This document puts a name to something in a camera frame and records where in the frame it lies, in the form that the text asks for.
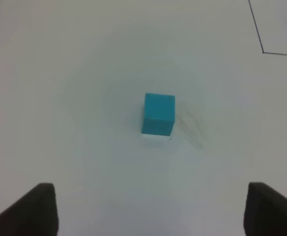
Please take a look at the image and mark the blue cube block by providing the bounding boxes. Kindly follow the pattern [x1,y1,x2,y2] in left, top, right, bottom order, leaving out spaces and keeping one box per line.
[142,93,175,136]

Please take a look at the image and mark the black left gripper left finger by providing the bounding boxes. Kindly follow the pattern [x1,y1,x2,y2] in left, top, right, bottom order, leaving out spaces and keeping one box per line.
[0,183,59,236]

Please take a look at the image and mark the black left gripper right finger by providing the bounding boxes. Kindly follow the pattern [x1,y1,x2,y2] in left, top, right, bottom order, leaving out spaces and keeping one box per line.
[243,182,287,236]

